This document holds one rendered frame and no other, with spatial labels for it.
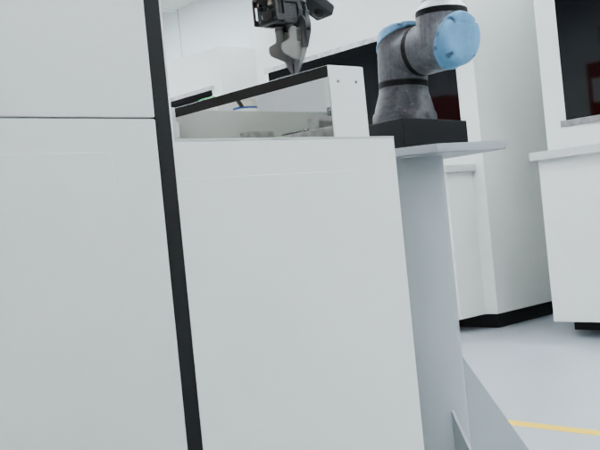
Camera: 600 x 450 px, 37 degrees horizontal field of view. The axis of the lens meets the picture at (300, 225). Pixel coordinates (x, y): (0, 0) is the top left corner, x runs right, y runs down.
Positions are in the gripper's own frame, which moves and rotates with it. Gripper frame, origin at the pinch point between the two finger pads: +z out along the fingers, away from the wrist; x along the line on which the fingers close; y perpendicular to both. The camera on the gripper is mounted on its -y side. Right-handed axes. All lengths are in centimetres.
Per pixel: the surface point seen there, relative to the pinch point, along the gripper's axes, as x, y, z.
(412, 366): 20, -3, 59
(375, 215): 20.3, 3.5, 30.4
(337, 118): 14.0, 4.4, 12.0
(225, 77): -380, -282, -79
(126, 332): 40, 68, 41
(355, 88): 14.0, -1.4, 6.4
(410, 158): -3.0, -34.8, 18.4
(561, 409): -31, -128, 98
